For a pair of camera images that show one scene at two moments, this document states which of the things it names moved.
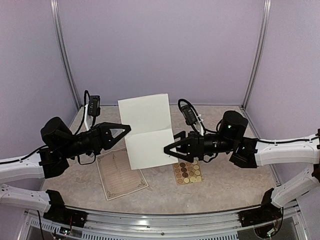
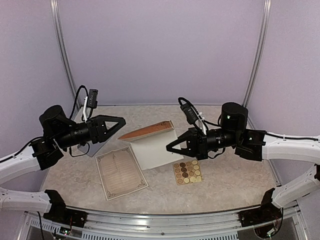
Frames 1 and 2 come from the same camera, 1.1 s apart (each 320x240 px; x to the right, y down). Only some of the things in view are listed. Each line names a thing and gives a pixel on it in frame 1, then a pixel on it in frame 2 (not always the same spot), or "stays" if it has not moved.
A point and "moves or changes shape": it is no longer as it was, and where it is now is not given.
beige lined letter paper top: (149, 119) moves or changes shape
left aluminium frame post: (56, 17) stays
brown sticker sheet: (187, 173) stays
